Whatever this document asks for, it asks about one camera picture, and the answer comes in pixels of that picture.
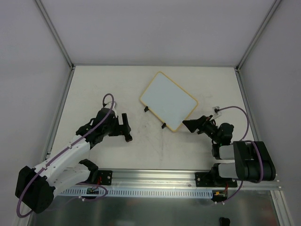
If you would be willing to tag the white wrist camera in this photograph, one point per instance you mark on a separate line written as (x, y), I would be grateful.
(216, 112)
(112, 105)

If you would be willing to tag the black object at bottom edge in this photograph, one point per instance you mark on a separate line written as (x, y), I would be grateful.
(224, 221)

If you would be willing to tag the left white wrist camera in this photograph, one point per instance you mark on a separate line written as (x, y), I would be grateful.
(112, 105)

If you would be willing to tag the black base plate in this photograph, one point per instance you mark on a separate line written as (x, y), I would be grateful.
(210, 179)
(104, 177)

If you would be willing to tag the right aluminium frame post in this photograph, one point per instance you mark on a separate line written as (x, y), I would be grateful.
(272, 10)

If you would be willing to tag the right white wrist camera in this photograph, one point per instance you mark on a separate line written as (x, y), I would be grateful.
(216, 112)

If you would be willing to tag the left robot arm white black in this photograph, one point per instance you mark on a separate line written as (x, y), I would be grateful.
(38, 186)

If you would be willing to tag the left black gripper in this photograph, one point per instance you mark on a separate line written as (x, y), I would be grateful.
(120, 127)

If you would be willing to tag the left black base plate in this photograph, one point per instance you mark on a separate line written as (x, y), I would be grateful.
(104, 177)

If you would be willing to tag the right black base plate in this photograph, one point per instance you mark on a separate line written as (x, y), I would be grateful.
(210, 179)

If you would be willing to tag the white slotted cable duct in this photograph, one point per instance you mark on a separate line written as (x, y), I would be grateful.
(138, 192)

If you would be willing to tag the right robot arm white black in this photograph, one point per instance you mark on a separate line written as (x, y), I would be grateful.
(237, 160)

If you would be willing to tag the left aluminium frame post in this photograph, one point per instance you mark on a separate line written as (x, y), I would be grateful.
(53, 31)

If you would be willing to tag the aluminium frame post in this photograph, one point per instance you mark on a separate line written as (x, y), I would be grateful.
(272, 10)
(53, 31)

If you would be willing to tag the black whiteboard eraser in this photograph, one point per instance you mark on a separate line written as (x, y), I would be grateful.
(128, 138)

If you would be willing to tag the aluminium mounting rail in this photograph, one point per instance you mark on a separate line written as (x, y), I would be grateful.
(153, 178)

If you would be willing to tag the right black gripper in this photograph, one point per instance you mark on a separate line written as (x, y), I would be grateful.
(202, 124)

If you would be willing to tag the yellow framed whiteboard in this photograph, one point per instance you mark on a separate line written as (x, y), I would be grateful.
(168, 101)

